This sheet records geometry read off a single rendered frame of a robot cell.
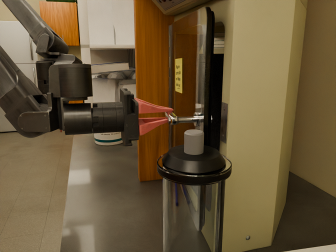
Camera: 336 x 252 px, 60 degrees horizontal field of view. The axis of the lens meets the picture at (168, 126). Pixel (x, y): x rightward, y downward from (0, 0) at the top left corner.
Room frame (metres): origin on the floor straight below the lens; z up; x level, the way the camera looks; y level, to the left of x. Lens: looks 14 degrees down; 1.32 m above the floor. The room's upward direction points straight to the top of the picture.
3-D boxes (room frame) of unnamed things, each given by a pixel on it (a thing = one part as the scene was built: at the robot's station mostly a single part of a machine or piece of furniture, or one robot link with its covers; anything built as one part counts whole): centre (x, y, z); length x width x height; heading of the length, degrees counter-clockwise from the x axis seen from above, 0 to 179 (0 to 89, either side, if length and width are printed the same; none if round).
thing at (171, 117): (0.55, -0.02, 1.20); 0.10 x 0.05 x 0.03; 10
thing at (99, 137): (1.22, 0.26, 1.01); 0.13 x 0.13 x 0.15
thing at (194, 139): (0.40, -0.04, 1.18); 0.09 x 0.09 x 0.07
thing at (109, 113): (0.54, 0.10, 1.20); 0.07 x 0.07 x 0.10; 15
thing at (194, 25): (0.63, -0.04, 1.19); 0.30 x 0.01 x 0.40; 10
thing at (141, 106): (0.56, 0.04, 1.20); 0.09 x 0.07 x 0.07; 105
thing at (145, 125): (0.56, 0.04, 1.20); 0.09 x 0.07 x 0.07; 105
